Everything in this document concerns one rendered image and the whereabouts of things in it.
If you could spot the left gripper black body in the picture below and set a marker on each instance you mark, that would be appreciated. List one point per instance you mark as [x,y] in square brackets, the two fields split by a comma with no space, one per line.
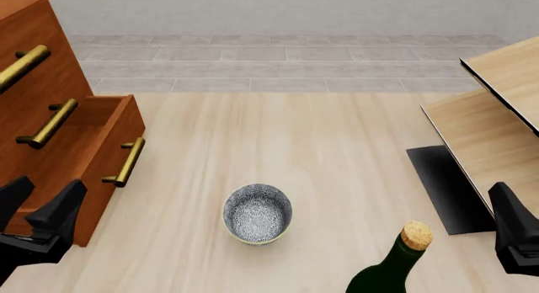
[29,248]

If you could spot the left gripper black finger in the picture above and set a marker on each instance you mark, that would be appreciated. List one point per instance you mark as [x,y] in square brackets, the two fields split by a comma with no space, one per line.
[59,214]
[14,195]

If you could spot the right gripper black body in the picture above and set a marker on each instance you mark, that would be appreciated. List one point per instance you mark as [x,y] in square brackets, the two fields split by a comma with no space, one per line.
[520,259]

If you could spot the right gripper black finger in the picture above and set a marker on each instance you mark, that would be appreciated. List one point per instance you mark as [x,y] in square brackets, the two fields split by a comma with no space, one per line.
[513,217]

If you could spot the deep open wooden cabinet drawer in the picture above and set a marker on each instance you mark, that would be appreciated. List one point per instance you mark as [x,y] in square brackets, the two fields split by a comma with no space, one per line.
[97,141]

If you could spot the plain shallow wooden cabinet drawer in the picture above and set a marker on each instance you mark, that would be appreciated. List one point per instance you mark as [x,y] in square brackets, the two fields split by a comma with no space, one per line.
[50,37]

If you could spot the brown wooden cabinet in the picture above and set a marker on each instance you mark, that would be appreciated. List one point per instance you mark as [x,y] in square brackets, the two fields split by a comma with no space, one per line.
[38,24]

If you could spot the pale wooden shelf unit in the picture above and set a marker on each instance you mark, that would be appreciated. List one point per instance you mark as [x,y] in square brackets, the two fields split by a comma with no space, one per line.
[492,135]

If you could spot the tan bottle cork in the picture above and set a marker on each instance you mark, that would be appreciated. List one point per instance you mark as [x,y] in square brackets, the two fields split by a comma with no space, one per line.
[417,234]

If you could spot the dark green glass bottle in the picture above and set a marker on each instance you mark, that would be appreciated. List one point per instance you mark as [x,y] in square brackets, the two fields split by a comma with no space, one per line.
[389,271]

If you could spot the grey patterned bowl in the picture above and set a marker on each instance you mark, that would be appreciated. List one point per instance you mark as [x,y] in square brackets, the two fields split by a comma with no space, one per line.
[257,215]

